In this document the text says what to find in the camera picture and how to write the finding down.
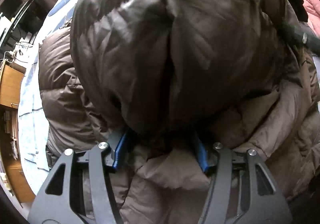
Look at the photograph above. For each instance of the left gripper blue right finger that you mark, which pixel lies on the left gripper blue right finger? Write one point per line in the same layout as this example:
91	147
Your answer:
242	189

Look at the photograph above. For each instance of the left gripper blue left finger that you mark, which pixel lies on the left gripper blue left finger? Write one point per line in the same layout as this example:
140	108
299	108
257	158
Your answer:
60	198

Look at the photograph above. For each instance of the brown puffer down jacket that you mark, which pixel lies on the brown puffer down jacket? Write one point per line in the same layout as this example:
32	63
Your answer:
172	72

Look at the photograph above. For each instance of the pink quilt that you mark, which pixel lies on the pink quilt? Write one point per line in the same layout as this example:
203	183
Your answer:
312	8

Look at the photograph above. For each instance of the wooden bedside desk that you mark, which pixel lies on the wooden bedside desk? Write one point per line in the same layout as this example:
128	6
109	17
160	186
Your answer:
12	173

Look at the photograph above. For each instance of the light blue plaid bedsheet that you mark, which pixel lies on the light blue plaid bedsheet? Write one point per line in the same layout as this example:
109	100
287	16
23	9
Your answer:
33	126

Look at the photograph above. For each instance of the black monitor screen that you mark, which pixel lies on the black monitor screen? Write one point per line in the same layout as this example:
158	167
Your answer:
26	19

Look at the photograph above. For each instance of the white device with cables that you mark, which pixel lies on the white device with cables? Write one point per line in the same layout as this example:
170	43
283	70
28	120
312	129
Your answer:
24	53

